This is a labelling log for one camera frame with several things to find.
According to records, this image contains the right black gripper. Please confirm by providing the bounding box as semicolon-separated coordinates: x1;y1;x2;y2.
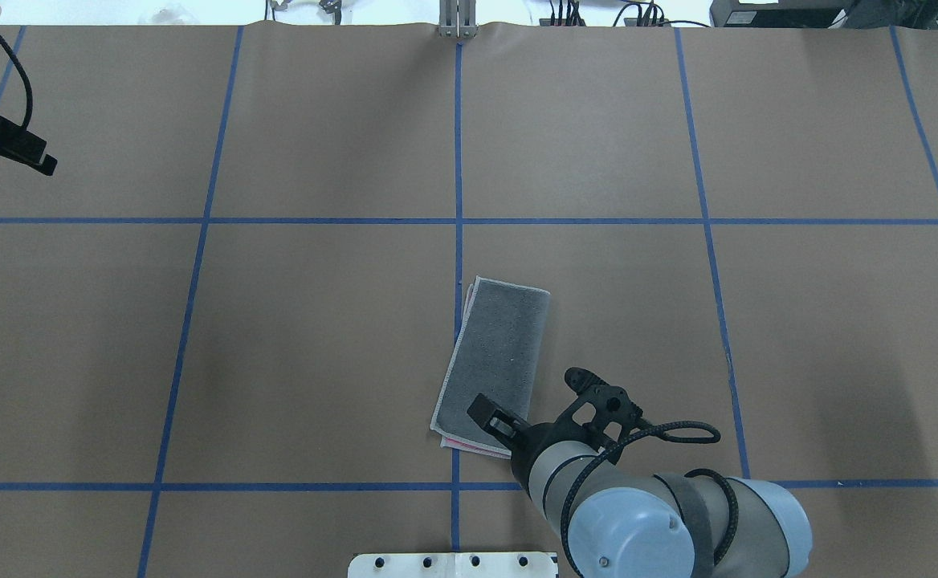
467;393;550;461

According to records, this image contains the pink grey-backed towel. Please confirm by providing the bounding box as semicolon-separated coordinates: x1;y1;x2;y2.
430;277;551;458

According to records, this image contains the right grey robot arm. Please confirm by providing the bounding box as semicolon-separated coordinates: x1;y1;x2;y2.
467;394;814;577

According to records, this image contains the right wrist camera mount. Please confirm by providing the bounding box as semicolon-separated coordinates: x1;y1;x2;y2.
553;367;651;451

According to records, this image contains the right braided black cable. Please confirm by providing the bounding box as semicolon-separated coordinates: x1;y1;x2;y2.
559;420;739;575

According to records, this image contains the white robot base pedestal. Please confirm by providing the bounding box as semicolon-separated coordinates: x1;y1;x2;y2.
347;552;560;577

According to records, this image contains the aluminium frame post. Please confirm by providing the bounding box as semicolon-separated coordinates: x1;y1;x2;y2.
437;0;479;39

